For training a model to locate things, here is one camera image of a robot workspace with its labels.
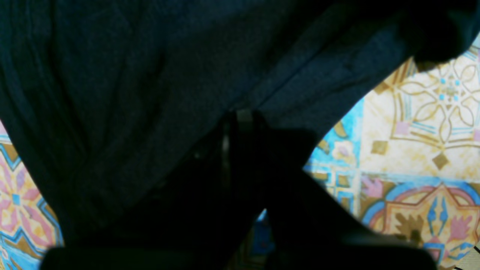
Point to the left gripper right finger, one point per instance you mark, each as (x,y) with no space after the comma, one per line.
(310,230)

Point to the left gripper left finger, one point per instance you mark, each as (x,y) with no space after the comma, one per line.
(189,221)

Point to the black t-shirt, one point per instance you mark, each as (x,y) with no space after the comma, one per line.
(102,98)

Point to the patterned colourful tablecloth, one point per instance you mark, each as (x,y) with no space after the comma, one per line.
(403,160)

